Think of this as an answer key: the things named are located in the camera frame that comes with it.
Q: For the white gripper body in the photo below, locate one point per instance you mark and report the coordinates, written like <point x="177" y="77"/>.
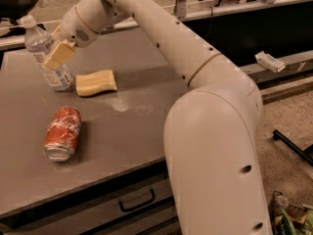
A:
<point x="74" y="27"/>

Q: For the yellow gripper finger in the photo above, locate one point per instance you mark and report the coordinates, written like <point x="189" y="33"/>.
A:
<point x="57" y="35"/>
<point x="60" y="54"/>

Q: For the clear plastic water bottle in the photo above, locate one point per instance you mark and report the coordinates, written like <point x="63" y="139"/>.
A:
<point x="39" y="43"/>

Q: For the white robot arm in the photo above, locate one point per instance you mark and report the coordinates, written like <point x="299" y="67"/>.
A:
<point x="209" y="133"/>

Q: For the red coke can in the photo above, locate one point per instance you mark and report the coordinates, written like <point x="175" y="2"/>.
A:
<point x="62" y="134"/>

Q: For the yellow sponge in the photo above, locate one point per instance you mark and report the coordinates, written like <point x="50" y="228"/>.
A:
<point x="94" y="83"/>

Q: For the black office chair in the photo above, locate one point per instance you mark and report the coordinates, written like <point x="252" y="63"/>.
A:
<point x="12" y="11"/>

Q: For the white packet on ledge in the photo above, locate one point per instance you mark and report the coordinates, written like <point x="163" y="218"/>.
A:
<point x="268" y="62"/>

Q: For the black stand leg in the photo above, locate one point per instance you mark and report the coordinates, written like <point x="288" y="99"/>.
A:
<point x="306" y="154"/>

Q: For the grey drawer with black handle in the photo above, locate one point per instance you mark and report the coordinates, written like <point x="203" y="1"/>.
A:
<point x="130" y="204"/>

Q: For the wire basket with green bags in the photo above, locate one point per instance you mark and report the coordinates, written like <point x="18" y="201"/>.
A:
<point x="287" y="219"/>

